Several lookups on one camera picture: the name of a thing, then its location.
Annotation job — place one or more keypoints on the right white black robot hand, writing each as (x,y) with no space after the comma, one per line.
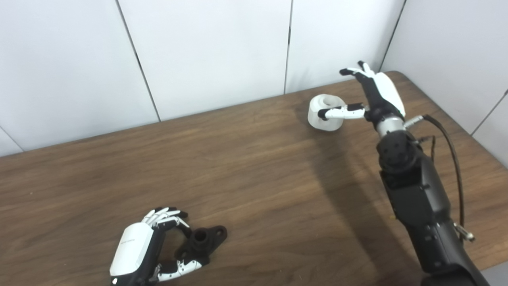
(383,93)

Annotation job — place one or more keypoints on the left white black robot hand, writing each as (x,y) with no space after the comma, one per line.
(133,248)

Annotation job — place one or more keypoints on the round white piece with hole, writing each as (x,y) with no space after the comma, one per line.
(323,115)

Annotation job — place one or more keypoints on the black flanged holder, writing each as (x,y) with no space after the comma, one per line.
(204,238)

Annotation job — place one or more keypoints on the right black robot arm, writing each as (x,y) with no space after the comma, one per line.
(416,198)

